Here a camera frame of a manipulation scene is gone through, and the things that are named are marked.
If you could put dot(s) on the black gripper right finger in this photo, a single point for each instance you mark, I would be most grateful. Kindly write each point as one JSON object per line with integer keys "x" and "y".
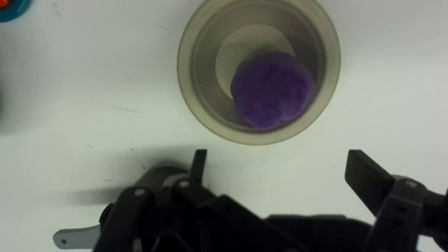
{"x": 393, "y": 210}

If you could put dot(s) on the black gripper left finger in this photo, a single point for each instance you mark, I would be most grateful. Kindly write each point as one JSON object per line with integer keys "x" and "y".
{"x": 141, "y": 218}

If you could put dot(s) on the teal and red toy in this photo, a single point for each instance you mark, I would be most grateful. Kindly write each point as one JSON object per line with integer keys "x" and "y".
{"x": 15, "y": 10}

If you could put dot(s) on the beige bowl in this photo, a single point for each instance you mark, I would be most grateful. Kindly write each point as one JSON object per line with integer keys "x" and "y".
{"x": 201, "y": 70}

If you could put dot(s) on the purple plush toy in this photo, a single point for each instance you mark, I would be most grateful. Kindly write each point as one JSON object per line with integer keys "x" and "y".
{"x": 274, "y": 91}

